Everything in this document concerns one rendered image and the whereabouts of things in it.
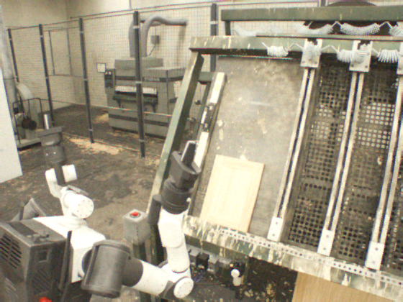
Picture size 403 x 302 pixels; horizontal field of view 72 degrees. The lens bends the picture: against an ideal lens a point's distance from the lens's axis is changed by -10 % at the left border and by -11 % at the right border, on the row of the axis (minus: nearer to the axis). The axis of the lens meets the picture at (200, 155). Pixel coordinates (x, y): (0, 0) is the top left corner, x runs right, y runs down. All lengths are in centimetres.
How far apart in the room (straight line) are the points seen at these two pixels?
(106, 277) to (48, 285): 19
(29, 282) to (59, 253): 11
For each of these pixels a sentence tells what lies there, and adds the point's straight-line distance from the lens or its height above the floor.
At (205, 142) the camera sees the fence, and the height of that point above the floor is 130.
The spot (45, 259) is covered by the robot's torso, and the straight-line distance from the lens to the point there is 93.
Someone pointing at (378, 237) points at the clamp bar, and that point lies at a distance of 169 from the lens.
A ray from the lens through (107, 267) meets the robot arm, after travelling 88.
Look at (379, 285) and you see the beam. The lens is 170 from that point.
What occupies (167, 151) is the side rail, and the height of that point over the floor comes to 122.
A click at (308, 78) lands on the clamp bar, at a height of 172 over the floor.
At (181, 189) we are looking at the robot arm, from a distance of 86.
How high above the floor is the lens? 190
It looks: 21 degrees down
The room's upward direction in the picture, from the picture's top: straight up
